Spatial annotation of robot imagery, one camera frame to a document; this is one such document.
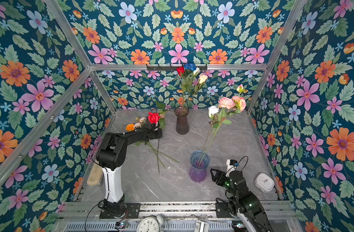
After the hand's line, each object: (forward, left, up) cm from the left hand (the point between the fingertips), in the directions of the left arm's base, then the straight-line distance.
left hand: (162, 132), depth 105 cm
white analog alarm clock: (-56, +3, +3) cm, 56 cm away
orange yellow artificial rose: (+4, +23, +3) cm, 24 cm away
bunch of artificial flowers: (-15, -4, +26) cm, 30 cm away
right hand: (-34, -32, +7) cm, 47 cm away
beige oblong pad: (-30, +37, +3) cm, 47 cm away
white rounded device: (-41, -59, +1) cm, 72 cm away
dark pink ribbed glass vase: (0, -15, +6) cm, 16 cm away
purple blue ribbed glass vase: (-32, -22, +16) cm, 42 cm away
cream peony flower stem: (+9, +15, +3) cm, 18 cm away
